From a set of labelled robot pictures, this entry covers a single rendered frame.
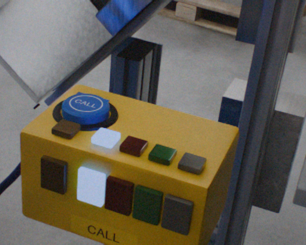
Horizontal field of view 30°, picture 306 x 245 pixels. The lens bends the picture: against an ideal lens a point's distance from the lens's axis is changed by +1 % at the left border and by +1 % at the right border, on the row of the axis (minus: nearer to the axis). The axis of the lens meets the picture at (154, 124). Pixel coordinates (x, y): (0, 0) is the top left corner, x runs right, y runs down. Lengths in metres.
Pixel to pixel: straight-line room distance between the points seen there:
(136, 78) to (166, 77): 2.01
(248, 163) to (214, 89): 1.97
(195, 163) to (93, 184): 0.08
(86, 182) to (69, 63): 0.40
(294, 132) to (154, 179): 0.65
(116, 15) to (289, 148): 0.43
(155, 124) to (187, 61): 2.74
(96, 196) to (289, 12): 0.51
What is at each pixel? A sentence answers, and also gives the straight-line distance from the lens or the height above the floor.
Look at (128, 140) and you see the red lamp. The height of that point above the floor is 1.08.
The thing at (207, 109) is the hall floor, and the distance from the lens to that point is 2.75.
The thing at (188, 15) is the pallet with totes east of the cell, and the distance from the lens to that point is 3.75.
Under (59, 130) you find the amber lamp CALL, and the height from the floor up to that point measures 1.08.
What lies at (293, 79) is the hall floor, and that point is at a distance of 3.21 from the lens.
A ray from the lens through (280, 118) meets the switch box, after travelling 1.05.
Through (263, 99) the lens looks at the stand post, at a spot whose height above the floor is 0.90.
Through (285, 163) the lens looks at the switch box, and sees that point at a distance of 1.09.
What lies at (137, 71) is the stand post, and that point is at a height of 0.89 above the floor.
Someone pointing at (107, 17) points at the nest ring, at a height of 1.03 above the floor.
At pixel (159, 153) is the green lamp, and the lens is 0.43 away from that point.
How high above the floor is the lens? 1.32
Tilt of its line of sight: 31 degrees down
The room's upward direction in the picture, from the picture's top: 6 degrees clockwise
